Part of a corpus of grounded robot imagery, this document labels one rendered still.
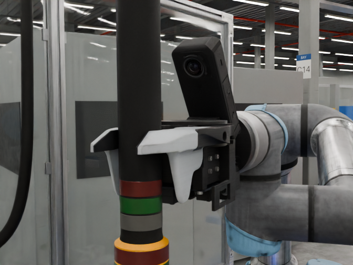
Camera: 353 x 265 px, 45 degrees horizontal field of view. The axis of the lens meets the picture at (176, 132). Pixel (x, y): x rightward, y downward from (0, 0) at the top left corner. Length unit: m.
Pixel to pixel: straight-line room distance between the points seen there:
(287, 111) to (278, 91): 3.97
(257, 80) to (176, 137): 4.37
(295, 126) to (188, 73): 0.52
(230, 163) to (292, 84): 4.66
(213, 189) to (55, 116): 0.80
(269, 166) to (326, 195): 0.08
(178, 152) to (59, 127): 0.86
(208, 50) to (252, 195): 0.23
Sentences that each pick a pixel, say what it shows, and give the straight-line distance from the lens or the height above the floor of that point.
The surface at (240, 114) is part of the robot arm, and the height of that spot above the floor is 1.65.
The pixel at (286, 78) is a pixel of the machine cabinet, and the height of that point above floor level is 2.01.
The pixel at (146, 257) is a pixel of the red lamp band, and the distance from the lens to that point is 0.33.
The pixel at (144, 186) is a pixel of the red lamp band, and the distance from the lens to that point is 0.32.
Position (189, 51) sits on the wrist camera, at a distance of 0.41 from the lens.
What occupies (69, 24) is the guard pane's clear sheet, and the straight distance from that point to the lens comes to 1.21.
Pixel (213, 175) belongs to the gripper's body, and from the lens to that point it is 0.41.
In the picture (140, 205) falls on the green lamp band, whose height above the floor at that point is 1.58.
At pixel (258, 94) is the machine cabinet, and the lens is 4.68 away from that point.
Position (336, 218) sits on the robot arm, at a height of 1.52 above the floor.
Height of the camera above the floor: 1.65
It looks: 3 degrees down
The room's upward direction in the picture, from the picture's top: straight up
